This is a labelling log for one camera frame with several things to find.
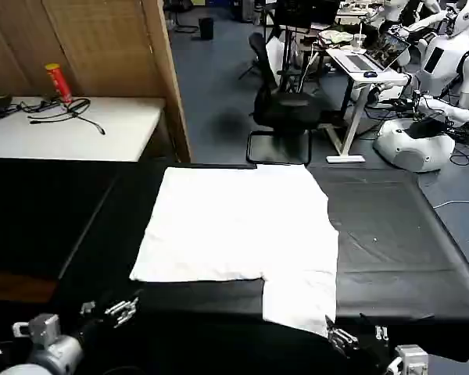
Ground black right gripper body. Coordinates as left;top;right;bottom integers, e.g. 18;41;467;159
345;337;398;375

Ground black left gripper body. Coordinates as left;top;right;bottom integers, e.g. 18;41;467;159
74;311;117;352

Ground white shirt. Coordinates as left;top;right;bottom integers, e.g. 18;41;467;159
128;163;340;338

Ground black tablecloth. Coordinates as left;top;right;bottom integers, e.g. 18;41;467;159
50;162;469;375

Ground black table cover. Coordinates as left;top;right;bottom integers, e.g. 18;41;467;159
0;157;120;280

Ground white side table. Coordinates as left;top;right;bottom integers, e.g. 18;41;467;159
0;95;167;163

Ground white humanoid robot with base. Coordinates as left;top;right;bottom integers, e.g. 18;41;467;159
369;0;469;173

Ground white standing desk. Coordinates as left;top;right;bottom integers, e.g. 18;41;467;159
323;45;412;164

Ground red can yellow lid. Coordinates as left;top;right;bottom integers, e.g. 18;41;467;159
45;62;73;105

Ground black office chair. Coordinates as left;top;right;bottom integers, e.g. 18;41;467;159
245;31;324;167

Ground wooden partition screen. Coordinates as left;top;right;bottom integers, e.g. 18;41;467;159
0;0;192;163

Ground open silver laptop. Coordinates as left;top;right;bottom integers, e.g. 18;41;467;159
345;31;412;73

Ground white bag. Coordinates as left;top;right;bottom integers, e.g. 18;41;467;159
264;37;289;81

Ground clear cup with straw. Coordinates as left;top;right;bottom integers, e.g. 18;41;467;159
353;22;367;52

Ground black trash bin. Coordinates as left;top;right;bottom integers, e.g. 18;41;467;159
198;16;215;41

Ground pale cloth pile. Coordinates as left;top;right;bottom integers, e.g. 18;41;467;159
317;30;355;45

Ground black monitor on stand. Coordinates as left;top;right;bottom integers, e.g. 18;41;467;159
274;0;342;30

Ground white floor cable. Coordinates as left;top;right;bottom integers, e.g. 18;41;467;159
432;190;469;209

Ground black cable bundle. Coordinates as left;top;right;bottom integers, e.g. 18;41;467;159
17;97;106;136

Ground black floor cables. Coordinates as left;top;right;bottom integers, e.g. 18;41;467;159
447;124;469;167

